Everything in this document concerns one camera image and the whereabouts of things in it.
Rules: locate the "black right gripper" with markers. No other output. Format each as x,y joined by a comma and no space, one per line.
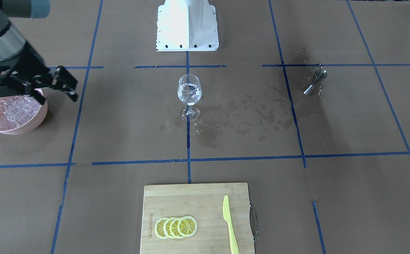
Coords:
32,60

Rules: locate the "steel double jigger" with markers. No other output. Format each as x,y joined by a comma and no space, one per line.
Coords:
319,75

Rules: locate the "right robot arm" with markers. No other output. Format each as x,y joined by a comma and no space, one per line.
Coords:
11,40

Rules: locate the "clear ice cube pile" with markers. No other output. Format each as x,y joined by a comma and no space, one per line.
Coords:
16,111

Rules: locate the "clear wine glass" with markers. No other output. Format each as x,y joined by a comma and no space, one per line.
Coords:
189,92

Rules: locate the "pink plastic bowl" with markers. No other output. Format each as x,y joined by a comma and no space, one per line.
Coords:
32,120

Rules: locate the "lemon slice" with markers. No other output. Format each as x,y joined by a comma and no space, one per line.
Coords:
174,232
187,226
166,227
159,228

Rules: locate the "bamboo cutting board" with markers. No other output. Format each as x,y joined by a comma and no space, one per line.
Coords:
203,202

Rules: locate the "yellow plastic knife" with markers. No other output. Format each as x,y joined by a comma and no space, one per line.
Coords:
234,248

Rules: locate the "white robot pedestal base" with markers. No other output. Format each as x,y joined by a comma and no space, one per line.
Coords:
187,26

